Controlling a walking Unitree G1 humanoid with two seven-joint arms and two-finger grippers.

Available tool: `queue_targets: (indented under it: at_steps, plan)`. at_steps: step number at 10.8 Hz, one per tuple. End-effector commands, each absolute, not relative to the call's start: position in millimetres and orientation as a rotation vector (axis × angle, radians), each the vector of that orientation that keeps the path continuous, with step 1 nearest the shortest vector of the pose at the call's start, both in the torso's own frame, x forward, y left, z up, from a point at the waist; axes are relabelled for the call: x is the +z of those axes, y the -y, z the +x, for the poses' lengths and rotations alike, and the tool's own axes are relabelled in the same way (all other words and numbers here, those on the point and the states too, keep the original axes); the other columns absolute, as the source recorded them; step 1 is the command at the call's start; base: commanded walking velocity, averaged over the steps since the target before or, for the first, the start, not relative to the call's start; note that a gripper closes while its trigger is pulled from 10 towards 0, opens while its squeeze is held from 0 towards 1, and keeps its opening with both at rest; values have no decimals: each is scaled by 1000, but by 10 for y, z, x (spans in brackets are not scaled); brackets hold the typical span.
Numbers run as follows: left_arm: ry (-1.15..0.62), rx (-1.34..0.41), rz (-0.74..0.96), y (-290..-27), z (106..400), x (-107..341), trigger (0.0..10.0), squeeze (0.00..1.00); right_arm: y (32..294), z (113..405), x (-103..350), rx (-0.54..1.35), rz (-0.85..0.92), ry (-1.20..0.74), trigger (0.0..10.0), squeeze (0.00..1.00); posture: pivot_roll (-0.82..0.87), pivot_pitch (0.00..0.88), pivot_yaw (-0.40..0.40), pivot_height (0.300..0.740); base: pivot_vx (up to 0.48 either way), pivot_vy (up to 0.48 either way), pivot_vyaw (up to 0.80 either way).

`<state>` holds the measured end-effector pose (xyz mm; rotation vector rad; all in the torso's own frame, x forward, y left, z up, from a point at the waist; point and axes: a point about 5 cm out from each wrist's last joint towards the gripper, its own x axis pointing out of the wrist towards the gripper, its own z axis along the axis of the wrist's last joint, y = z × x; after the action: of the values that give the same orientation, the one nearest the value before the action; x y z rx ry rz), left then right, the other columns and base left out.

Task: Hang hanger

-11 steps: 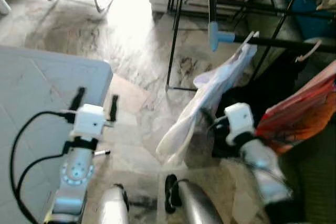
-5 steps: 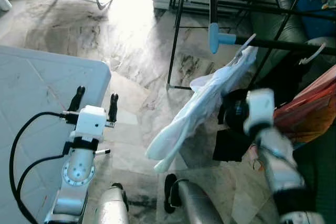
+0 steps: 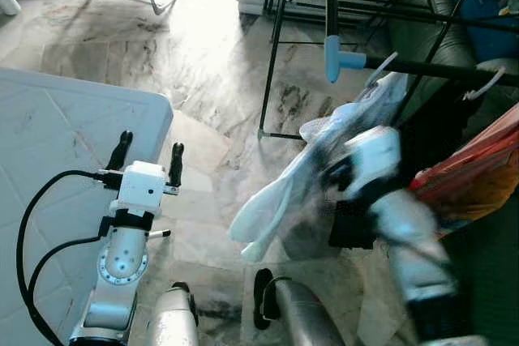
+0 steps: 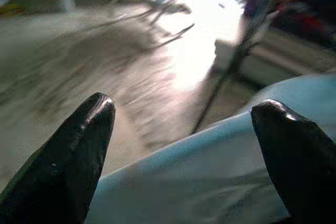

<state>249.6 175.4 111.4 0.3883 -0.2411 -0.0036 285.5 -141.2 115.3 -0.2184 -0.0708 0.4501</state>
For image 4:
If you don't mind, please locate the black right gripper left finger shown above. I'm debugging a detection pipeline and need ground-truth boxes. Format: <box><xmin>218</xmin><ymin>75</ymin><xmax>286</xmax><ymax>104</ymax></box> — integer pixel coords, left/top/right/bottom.
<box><xmin>0</xmin><ymin>92</ymin><xmax>116</xmax><ymax>224</ymax></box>

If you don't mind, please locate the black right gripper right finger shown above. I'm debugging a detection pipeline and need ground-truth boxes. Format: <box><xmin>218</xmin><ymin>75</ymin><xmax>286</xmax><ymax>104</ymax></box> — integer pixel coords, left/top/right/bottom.
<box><xmin>250</xmin><ymin>99</ymin><xmax>336</xmax><ymax>224</ymax></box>

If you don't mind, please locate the light blue folding table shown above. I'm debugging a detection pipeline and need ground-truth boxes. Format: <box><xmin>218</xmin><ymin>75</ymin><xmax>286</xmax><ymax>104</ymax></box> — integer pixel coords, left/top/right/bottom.
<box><xmin>85</xmin><ymin>73</ymin><xmax>336</xmax><ymax>224</ymax></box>

